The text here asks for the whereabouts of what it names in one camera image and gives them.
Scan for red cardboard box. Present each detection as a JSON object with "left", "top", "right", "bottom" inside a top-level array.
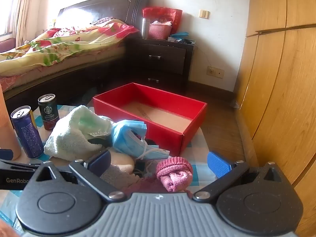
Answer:
[{"left": 92, "top": 82, "right": 208, "bottom": 156}]

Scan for pink knit sock roll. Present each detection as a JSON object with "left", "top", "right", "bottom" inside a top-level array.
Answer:
[{"left": 155, "top": 156, "right": 193, "bottom": 192}]

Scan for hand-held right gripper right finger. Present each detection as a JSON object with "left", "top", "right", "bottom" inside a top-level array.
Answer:
[{"left": 192, "top": 151, "right": 282, "bottom": 201}]

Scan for dark wooden bed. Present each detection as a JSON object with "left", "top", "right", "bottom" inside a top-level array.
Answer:
[{"left": 0, "top": 0, "right": 152, "bottom": 109}]

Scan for pink plastic basket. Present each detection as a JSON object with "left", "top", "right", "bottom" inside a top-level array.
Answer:
[{"left": 148, "top": 23, "right": 172, "bottom": 40}]

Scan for steel thermos bottle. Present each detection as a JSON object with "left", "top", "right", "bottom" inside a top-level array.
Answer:
[{"left": 141, "top": 18, "right": 151, "bottom": 39}]

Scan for blue face mask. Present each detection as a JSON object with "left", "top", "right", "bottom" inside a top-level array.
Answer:
[
  {"left": 134, "top": 143, "right": 171, "bottom": 160},
  {"left": 112, "top": 119, "right": 149, "bottom": 153}
]

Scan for beige curtain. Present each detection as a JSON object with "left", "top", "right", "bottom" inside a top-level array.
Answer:
[{"left": 15, "top": 0, "right": 47, "bottom": 47}]

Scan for white green towel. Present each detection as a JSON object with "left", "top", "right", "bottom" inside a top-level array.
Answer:
[{"left": 44, "top": 105, "right": 114, "bottom": 159}]

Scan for dark green coffee can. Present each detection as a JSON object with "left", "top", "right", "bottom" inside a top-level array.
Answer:
[{"left": 38, "top": 94, "right": 58, "bottom": 131}]

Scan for dark wooden nightstand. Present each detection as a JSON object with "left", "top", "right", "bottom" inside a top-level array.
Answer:
[{"left": 125, "top": 38, "right": 194, "bottom": 92}]

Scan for patterned pillow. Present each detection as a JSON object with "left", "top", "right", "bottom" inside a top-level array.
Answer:
[{"left": 90, "top": 17, "right": 124, "bottom": 26}]

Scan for pale pink cloth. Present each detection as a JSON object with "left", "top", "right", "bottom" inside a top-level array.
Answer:
[{"left": 100, "top": 164, "right": 140, "bottom": 189}]

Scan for red plastic bag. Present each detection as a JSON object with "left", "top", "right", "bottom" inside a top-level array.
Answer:
[{"left": 143, "top": 7, "right": 183, "bottom": 34}]

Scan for wall outlet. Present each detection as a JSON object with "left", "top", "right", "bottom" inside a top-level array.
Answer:
[{"left": 207, "top": 66, "right": 225, "bottom": 77}]

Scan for peach cylinder container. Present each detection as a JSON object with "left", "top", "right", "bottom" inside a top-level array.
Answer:
[{"left": 0, "top": 84, "right": 21, "bottom": 160}]

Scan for checked table cover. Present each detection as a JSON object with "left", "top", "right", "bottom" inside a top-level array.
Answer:
[{"left": 0, "top": 104, "right": 218, "bottom": 237}]

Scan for blue drink can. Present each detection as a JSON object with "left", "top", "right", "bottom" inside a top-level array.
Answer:
[{"left": 10, "top": 106, "right": 44, "bottom": 159}]

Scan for maroon knit cloth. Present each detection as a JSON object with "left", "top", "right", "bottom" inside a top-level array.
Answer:
[{"left": 122, "top": 176, "right": 192, "bottom": 197}]

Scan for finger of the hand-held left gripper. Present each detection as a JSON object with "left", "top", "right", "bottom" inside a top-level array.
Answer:
[
  {"left": 0, "top": 171, "right": 37, "bottom": 191},
  {"left": 0, "top": 149, "right": 43, "bottom": 172}
]

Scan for wooden wardrobe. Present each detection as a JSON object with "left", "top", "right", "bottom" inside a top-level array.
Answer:
[{"left": 234, "top": 0, "right": 316, "bottom": 237}]

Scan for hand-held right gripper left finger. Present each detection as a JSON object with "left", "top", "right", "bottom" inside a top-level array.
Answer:
[{"left": 31, "top": 150, "right": 125, "bottom": 201}]

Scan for nightstand drawer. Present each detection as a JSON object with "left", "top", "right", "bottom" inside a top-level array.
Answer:
[
  {"left": 128, "top": 67, "right": 184, "bottom": 89},
  {"left": 128, "top": 42, "right": 187, "bottom": 74}
]

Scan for blue paper packet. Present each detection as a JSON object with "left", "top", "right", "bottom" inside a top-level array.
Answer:
[{"left": 170, "top": 31, "right": 189, "bottom": 40}]

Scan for floral blanket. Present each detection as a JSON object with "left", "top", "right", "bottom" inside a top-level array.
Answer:
[{"left": 0, "top": 17, "right": 140, "bottom": 73}]

